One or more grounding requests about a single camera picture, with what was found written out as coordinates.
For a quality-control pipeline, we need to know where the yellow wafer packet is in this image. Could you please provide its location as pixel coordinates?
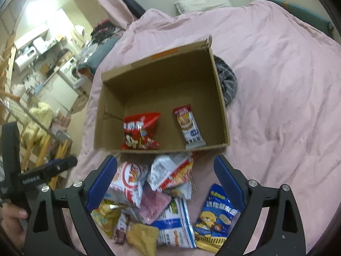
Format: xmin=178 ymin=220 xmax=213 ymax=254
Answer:
xmin=126 ymin=223 xmax=159 ymax=256

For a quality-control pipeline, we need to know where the white kitchen cabinet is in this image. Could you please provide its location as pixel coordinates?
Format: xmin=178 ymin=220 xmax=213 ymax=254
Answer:
xmin=36 ymin=73 xmax=79 ymax=115

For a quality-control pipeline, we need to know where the white red ring snack bag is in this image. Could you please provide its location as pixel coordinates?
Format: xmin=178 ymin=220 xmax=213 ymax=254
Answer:
xmin=104 ymin=162 xmax=149 ymax=208

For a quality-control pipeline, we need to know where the red cartoon snack bag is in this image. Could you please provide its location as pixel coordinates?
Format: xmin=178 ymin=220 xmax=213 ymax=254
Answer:
xmin=121 ymin=112 xmax=161 ymax=150

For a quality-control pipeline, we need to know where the white pillow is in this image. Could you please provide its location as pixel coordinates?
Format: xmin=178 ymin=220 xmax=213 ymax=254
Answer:
xmin=175 ymin=0 xmax=232 ymax=15

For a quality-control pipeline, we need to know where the grey striped cloth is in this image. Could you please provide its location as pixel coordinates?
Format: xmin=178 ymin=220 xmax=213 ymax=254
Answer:
xmin=213 ymin=55 xmax=238 ymax=106

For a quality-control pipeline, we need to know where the white red barcode snack bag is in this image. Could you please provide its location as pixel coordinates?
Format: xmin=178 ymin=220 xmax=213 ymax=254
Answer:
xmin=147 ymin=152 xmax=194 ymax=192

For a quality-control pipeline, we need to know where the pink snack packet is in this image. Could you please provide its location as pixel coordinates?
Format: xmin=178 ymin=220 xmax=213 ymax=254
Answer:
xmin=138 ymin=183 xmax=172 ymax=225

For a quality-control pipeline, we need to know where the wooden drying rack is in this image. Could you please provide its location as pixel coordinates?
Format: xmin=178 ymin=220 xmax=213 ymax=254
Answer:
xmin=0 ymin=31 xmax=73 ymax=190

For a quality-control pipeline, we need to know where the teal bolster cushion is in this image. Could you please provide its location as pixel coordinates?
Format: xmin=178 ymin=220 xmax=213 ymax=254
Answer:
xmin=266 ymin=0 xmax=334 ymax=38

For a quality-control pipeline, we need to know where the person's left hand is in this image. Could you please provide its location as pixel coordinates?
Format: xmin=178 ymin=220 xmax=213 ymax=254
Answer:
xmin=1 ymin=204 xmax=28 ymax=251

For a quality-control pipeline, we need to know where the dark clothes pile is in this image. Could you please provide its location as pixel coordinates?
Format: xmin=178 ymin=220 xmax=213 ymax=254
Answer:
xmin=91 ymin=19 xmax=125 ymax=45

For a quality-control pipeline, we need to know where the brown cardboard box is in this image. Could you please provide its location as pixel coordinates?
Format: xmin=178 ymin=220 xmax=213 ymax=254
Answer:
xmin=94 ymin=37 xmax=230 ymax=154

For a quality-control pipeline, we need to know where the white washing machine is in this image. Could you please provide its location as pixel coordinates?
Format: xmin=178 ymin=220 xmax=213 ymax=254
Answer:
xmin=58 ymin=57 xmax=80 ymax=88

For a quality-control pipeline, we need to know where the white water heater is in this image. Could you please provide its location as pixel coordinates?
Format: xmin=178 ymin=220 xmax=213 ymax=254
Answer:
xmin=13 ymin=46 xmax=37 ymax=73

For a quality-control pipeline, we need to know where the yellow garment on rack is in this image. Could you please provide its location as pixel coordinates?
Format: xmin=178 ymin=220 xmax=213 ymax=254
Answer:
xmin=23 ymin=102 xmax=54 ymax=146

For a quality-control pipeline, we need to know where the blue yellow duck snack bag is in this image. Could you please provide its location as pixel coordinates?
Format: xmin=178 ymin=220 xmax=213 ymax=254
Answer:
xmin=194 ymin=184 xmax=240 ymax=253

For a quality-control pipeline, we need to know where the pink bed duvet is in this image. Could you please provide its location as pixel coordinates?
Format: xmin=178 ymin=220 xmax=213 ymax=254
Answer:
xmin=68 ymin=1 xmax=340 ymax=250

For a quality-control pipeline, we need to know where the yellow green snack bag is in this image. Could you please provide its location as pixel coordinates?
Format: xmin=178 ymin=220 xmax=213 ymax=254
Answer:
xmin=91 ymin=199 xmax=125 ymax=238

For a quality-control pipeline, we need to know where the white blue snack bag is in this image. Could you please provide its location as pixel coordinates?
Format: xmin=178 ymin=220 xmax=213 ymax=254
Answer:
xmin=151 ymin=198 xmax=197 ymax=249

